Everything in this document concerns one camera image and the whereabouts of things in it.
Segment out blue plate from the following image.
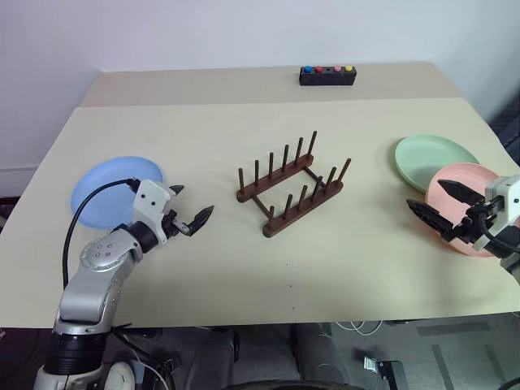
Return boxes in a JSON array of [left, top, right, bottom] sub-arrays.
[[71, 156, 167, 232]]

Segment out brown wooden dish rack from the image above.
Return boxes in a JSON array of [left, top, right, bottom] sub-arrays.
[[236, 130, 352, 239]]

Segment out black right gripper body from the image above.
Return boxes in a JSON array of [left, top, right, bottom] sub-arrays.
[[444, 197, 505, 245]]

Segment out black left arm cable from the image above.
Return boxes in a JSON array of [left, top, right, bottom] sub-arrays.
[[62, 177, 140, 292]]

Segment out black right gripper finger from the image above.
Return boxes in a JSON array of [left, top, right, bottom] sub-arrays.
[[437, 180, 487, 205], [405, 198, 456, 236]]

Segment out black button box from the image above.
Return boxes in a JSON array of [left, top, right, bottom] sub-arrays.
[[299, 64, 358, 88]]

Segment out pink-red plate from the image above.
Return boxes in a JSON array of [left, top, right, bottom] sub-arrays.
[[425, 162, 520, 258]]

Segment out dark rounded shape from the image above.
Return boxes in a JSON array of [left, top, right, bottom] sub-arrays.
[[190, 324, 241, 390], [289, 323, 351, 386]]

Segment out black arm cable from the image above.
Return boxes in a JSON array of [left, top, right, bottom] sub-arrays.
[[62, 177, 140, 292], [479, 214, 518, 254]]

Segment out white cable under table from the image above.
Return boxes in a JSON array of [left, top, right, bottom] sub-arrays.
[[336, 319, 384, 337]]

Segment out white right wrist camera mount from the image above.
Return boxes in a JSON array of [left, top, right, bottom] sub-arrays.
[[473, 175, 520, 249]]

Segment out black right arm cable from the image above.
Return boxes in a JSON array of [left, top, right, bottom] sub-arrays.
[[479, 214, 518, 254]]

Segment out green plate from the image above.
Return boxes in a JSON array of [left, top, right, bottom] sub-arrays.
[[394, 135, 481, 194]]

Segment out metal bracket on floor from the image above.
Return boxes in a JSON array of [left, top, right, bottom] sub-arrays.
[[362, 355, 408, 390]]

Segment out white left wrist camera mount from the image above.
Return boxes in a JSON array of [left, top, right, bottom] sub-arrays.
[[132, 180, 176, 245]]

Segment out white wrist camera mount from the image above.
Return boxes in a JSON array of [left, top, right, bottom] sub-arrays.
[[473, 175, 520, 249], [132, 180, 176, 245]]

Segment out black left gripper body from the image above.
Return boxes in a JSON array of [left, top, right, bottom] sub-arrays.
[[162, 210, 193, 239]]

